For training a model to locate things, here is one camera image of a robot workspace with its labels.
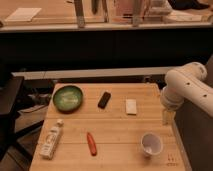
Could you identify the white flat board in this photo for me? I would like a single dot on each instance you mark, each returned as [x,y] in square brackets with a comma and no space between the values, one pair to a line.
[22,15]

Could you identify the black rectangular block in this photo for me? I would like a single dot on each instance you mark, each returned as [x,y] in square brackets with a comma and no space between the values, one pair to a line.
[104,100]

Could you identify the orange carrot toy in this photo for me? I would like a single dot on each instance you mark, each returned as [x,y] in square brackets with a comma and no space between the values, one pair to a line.
[91,144]

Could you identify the white plastic bottle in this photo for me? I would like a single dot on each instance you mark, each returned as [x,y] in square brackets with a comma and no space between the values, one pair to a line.
[49,146]

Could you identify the white paper cup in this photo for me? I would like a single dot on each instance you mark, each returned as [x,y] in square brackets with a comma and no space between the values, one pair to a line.
[151,144]

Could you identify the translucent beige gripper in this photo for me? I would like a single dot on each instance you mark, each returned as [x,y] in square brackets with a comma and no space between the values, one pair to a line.
[167,117]

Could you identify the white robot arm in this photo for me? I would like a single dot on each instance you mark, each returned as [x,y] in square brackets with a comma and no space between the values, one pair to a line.
[186,83]

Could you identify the white rectangular sponge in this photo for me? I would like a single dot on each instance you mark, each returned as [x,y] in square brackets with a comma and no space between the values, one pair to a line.
[131,107]

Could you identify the green ceramic bowl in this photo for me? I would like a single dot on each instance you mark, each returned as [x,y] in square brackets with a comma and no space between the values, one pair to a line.
[68,98]

